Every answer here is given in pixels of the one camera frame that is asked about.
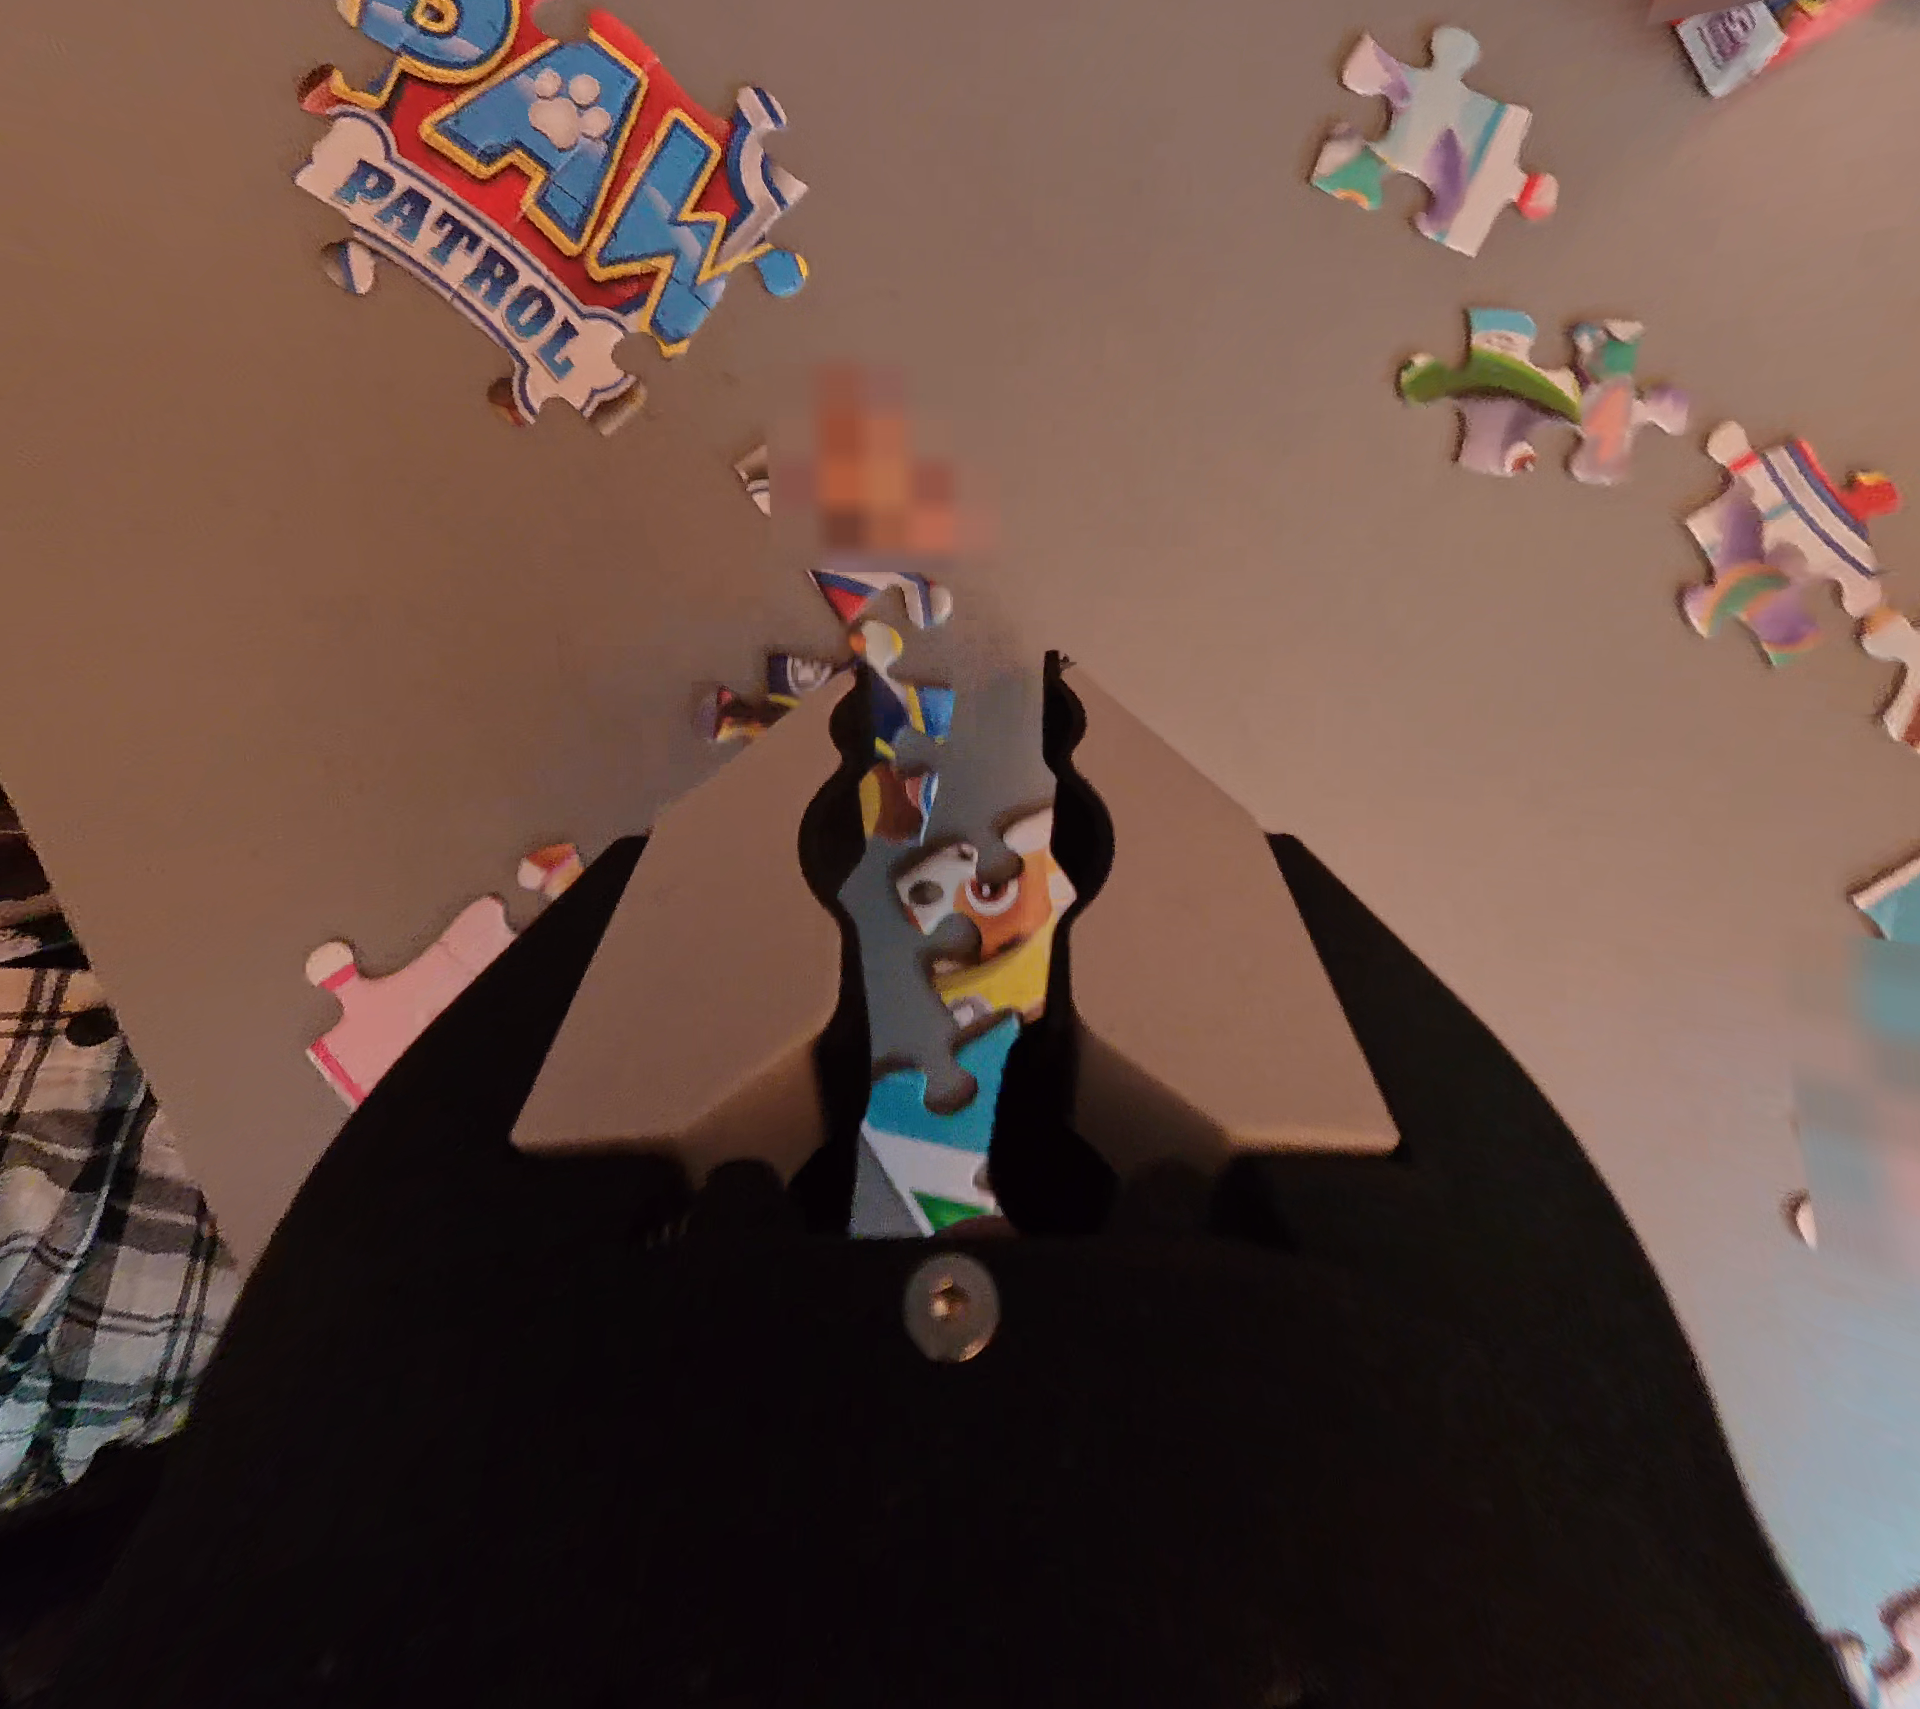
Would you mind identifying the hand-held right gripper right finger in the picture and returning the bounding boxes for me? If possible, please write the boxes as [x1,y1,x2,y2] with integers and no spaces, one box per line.
[996,648,1404,1238]

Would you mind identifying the assembled logo puzzle section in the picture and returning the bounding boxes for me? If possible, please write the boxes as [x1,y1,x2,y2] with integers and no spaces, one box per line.
[292,0,812,437]

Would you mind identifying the pink dog puzzle piece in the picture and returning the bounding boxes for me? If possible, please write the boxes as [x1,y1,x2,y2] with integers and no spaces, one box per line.
[305,843,588,1115]

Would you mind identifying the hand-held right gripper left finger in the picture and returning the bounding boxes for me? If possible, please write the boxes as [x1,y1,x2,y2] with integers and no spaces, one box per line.
[513,667,881,1238]

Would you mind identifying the plaid shirt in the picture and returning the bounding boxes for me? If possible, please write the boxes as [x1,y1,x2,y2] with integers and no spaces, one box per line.
[0,824,242,1517]

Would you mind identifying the yellow dog puzzle piece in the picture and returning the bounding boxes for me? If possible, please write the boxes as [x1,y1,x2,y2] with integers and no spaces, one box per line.
[892,808,1080,1042]

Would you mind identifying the teal green corner puzzle piece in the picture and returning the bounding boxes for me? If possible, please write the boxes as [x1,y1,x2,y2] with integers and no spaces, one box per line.
[853,1018,1011,1238]

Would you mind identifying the green purple puzzle piece pair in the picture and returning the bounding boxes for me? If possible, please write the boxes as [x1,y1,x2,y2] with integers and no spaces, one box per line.
[1399,305,1695,490]

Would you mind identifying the white teal purple puzzle piece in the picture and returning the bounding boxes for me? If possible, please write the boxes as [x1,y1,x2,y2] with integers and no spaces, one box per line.
[1310,26,1565,259]

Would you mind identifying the assembled teal puzzle section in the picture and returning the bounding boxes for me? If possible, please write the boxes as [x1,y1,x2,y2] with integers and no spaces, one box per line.
[1848,850,1920,948]

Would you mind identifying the white purple striped puzzle piece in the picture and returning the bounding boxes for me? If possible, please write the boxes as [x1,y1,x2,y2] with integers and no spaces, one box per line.
[1679,418,1903,670]

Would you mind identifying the white orange red puzzle piece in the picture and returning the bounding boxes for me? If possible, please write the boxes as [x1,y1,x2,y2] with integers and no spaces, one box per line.
[1860,610,1920,752]

